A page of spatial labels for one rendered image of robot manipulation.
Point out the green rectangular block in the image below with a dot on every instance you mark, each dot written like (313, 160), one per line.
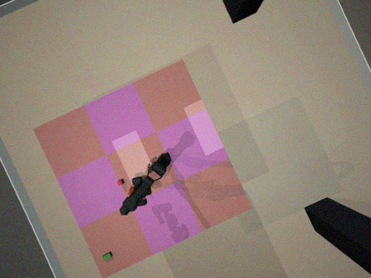
(107, 256)

